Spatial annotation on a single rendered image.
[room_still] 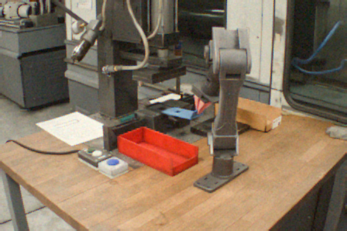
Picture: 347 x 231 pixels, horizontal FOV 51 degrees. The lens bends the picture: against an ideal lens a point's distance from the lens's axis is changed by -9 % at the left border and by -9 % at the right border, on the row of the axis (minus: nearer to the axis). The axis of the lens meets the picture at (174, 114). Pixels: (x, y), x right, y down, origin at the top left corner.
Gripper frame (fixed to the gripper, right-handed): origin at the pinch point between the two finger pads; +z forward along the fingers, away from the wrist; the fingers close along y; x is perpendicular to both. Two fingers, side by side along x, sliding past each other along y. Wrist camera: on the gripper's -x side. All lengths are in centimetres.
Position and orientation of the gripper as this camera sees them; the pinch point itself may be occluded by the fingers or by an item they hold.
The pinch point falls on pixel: (198, 111)
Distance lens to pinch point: 137.8
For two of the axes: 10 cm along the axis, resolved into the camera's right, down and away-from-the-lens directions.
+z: -3.2, 7.4, 5.9
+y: -6.5, -6.2, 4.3
